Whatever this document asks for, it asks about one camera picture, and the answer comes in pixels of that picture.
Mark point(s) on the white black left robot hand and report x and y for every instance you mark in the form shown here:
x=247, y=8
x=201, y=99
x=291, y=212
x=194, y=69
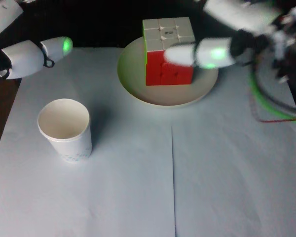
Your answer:
x=22, y=59

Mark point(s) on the white paper cup blue triangles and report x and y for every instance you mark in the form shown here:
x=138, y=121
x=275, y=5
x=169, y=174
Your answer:
x=74, y=148

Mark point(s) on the Rubik's cube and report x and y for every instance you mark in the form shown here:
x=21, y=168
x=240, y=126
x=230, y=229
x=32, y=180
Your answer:
x=158, y=66

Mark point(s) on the round beige plate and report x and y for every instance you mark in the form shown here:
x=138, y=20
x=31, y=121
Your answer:
x=167, y=95

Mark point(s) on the white paper sheet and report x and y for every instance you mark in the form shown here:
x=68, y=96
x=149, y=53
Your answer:
x=236, y=185
x=113, y=197

